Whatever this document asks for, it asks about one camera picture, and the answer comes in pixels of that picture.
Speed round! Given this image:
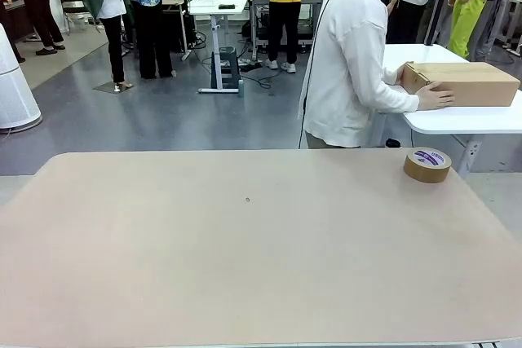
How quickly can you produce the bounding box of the person in grey trousers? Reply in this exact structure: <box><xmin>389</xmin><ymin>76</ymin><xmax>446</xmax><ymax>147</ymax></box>
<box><xmin>475</xmin><ymin>0</ymin><xmax>517</xmax><ymax>63</ymax></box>

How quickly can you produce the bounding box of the white cylindrical air purifier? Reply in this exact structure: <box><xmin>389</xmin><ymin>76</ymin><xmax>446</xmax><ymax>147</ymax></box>
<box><xmin>0</xmin><ymin>24</ymin><xmax>44</xmax><ymax>134</ymax></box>

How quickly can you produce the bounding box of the person's right hand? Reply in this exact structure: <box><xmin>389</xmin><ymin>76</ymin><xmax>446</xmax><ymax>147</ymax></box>
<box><xmin>418</xmin><ymin>81</ymin><xmax>455</xmax><ymax>112</ymax></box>

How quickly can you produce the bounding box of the white standing desk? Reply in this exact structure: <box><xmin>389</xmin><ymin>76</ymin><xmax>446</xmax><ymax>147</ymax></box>
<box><xmin>188</xmin><ymin>0</ymin><xmax>250</xmax><ymax>95</ymax></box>

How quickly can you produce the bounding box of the brown packing tape roll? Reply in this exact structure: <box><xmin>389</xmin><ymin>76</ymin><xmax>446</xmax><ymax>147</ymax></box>
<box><xmin>403</xmin><ymin>147</ymin><xmax>453</xmax><ymax>184</ymax></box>

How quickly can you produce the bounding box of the large white table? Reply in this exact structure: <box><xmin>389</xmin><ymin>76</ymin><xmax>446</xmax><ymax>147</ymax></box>
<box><xmin>382</xmin><ymin>42</ymin><xmax>522</xmax><ymax>178</ymax></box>

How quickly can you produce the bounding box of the thin black hanging cable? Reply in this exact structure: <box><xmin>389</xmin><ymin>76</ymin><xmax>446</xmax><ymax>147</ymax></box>
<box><xmin>297</xmin><ymin>0</ymin><xmax>361</xmax><ymax>150</ymax></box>

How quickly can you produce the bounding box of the person's right forearm white sleeve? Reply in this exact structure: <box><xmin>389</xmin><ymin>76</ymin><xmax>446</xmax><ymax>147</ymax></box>
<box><xmin>358</xmin><ymin>74</ymin><xmax>421</xmax><ymax>115</ymax></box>

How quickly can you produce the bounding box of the grey floor plate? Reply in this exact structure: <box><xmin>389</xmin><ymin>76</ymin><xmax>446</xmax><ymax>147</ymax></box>
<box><xmin>92</xmin><ymin>81</ymin><xmax>134</xmax><ymax>95</ymax></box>

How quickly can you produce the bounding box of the person in dark clothes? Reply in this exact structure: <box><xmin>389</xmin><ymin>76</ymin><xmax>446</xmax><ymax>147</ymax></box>
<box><xmin>0</xmin><ymin>0</ymin><xmax>66</xmax><ymax>57</ymax></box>

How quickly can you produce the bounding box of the brown cardboard box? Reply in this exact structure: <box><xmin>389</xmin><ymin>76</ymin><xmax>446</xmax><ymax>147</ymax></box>
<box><xmin>401</xmin><ymin>61</ymin><xmax>522</xmax><ymax>108</ymax></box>

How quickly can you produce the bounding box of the person in purple top lime trousers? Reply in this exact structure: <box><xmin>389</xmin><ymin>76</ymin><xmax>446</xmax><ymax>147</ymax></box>
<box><xmin>446</xmin><ymin>0</ymin><xmax>509</xmax><ymax>59</ymax></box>

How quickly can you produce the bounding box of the person in white shirt black trousers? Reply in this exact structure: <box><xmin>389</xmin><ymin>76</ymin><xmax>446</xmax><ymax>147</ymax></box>
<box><xmin>385</xmin><ymin>0</ymin><xmax>448</xmax><ymax>44</ymax></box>

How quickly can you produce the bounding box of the person in white sweatshirt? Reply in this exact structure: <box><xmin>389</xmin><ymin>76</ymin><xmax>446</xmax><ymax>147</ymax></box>
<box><xmin>303</xmin><ymin>0</ymin><xmax>421</xmax><ymax>149</ymax></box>

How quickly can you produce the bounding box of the grey step stool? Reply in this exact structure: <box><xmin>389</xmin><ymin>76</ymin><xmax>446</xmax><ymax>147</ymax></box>
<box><xmin>210</xmin><ymin>46</ymin><xmax>241</xmax><ymax>89</ymax></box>

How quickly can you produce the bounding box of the person with green scarf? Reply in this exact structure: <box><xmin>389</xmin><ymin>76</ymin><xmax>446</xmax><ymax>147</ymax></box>
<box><xmin>69</xmin><ymin>0</ymin><xmax>134</xmax><ymax>92</ymax></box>

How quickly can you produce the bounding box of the black vertical pole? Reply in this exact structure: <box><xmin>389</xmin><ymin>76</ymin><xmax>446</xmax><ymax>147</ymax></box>
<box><xmin>423</xmin><ymin>0</ymin><xmax>454</xmax><ymax>46</ymax></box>

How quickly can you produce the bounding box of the black floor cable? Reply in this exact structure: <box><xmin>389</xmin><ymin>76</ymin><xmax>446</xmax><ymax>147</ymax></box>
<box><xmin>239</xmin><ymin>58</ymin><xmax>283</xmax><ymax>90</ymax></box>

